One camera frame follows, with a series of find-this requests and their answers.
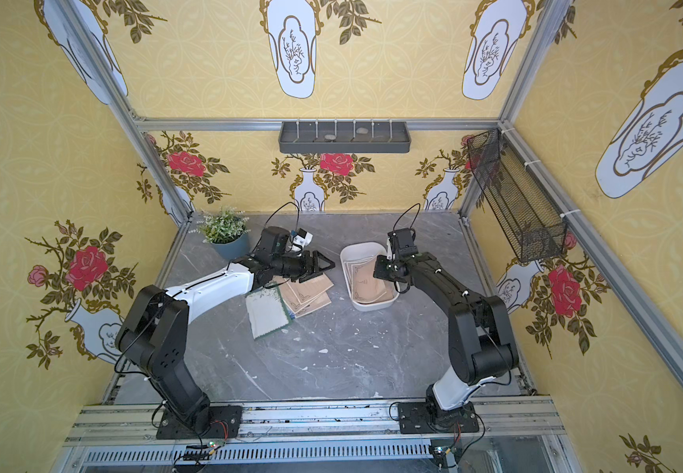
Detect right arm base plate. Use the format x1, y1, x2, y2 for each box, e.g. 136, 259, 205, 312
396, 401, 481, 435

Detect potted green plant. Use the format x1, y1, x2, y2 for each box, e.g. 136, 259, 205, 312
198, 208, 250, 260

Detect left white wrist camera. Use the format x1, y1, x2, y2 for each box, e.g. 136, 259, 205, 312
291, 229, 313, 251

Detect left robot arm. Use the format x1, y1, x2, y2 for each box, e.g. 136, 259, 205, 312
115, 226, 336, 436

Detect white oval storage box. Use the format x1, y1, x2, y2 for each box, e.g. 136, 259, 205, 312
341, 242, 399, 313

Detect grey wall shelf tray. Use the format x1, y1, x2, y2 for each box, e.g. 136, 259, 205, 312
278, 119, 412, 155

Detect black wire mesh basket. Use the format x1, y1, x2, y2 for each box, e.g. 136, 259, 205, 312
466, 129, 567, 263

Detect pink lined stationery paper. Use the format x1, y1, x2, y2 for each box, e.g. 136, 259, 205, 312
347, 257, 394, 305

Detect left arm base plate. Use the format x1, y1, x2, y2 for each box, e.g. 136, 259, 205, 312
156, 405, 243, 439

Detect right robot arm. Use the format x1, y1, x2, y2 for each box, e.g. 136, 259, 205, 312
374, 228, 519, 418

